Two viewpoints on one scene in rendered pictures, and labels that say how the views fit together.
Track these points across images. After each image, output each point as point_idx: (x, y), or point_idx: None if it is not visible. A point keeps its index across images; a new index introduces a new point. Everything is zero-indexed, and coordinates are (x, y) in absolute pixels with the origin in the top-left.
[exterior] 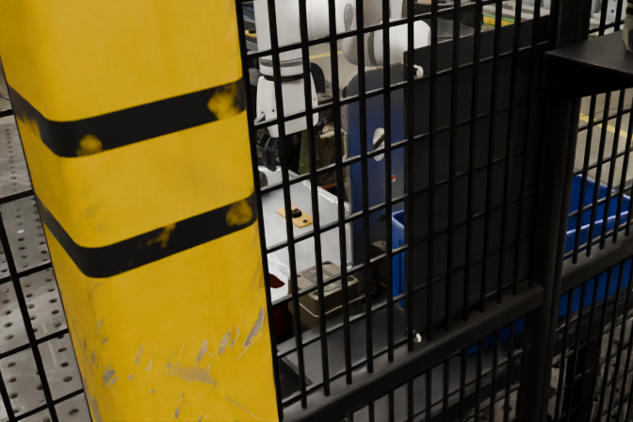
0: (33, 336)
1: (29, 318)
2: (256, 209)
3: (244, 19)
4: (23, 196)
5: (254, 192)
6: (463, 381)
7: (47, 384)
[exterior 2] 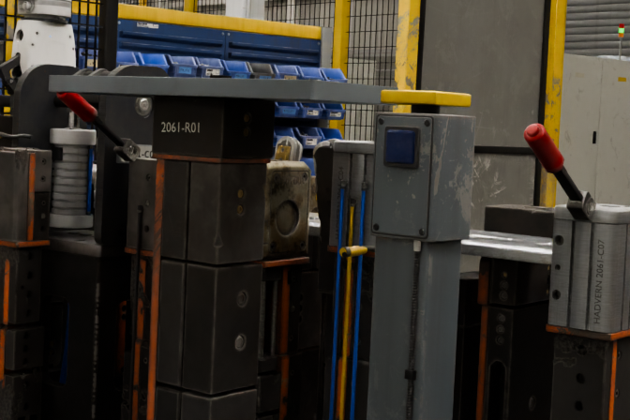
0: (78, 21)
1: (78, 14)
2: None
3: (306, 83)
4: None
5: None
6: None
7: (77, 38)
